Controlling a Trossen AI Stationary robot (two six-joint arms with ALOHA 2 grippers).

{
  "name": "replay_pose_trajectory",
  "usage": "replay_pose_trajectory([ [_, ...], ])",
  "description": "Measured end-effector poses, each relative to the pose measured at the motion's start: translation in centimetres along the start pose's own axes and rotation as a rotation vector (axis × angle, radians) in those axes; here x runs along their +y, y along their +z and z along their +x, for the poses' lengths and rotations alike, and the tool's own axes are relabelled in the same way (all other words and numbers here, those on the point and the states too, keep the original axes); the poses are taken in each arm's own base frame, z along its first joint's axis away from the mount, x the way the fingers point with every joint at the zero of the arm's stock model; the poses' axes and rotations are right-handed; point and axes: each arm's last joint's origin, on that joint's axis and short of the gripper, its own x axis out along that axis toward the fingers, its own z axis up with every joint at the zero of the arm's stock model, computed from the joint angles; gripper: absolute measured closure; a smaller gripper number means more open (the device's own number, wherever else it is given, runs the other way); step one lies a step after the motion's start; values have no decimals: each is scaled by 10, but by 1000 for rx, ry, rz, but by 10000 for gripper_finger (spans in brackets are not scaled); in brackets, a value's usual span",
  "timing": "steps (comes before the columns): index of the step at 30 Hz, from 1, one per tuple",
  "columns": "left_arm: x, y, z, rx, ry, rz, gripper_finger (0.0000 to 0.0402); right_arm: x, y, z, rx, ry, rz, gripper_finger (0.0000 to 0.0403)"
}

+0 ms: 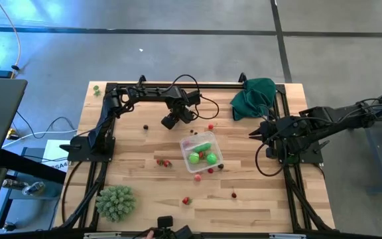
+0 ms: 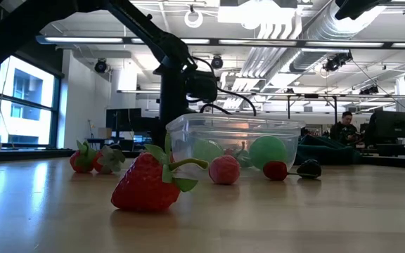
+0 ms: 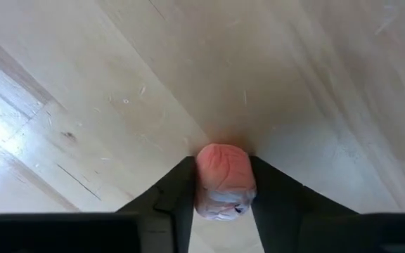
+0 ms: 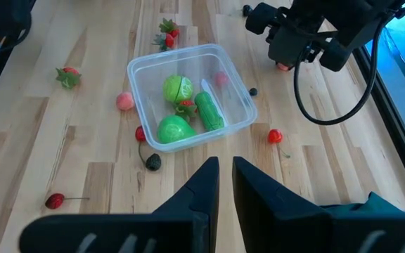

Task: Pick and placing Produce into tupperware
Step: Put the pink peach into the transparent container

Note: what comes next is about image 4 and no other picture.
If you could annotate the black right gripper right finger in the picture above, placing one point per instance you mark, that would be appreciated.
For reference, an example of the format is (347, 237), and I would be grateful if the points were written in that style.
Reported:
(269, 218)

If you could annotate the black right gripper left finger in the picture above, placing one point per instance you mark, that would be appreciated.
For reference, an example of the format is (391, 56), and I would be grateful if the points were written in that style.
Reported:
(202, 211)

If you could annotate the small red toy fruit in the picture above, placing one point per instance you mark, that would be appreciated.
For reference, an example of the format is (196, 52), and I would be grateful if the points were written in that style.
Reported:
(284, 67)

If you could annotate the small dark toy blueberry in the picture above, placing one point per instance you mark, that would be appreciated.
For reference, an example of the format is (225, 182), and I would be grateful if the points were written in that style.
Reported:
(253, 91)

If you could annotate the red toy cherry with stem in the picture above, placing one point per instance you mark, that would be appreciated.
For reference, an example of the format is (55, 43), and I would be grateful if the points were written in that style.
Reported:
(140, 134)
(275, 136)
(55, 201)

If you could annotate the green toy cucumber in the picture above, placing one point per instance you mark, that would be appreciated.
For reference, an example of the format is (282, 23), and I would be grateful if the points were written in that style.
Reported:
(209, 112)

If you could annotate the red toy strawberry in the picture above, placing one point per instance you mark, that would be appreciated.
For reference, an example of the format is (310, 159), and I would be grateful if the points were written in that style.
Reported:
(187, 105)
(170, 28)
(69, 72)
(167, 41)

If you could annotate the light green sliced toy lime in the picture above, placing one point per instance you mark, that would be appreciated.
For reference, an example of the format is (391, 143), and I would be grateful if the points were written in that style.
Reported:
(178, 89)

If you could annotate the pink toy peach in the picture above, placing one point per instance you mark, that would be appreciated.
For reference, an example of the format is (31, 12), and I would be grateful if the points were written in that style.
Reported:
(125, 102)

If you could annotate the clear plastic tupperware container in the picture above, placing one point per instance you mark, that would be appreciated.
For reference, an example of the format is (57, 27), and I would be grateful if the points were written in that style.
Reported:
(153, 81)

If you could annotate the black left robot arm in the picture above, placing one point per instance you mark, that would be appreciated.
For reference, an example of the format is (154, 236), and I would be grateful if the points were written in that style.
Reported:
(346, 14)

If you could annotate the red toy raspberry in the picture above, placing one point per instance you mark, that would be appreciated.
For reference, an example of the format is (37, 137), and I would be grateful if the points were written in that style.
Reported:
(220, 79)

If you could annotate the dark green cloth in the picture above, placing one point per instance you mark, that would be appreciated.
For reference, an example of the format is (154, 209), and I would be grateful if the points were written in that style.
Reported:
(374, 205)

